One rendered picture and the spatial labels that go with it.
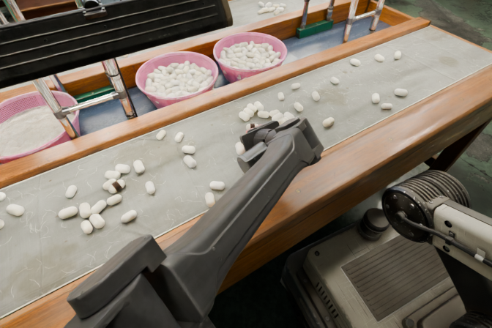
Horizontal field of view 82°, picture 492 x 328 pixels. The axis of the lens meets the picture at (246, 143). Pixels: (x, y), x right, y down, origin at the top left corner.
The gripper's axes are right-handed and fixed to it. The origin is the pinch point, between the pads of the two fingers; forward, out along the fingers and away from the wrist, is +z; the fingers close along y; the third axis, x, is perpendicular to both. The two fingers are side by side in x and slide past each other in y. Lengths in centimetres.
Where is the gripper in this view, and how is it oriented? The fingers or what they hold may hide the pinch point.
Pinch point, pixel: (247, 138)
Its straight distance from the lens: 74.0
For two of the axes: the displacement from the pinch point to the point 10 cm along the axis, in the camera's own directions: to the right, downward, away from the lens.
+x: 3.3, 9.2, 2.1
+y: -8.5, 3.8, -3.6
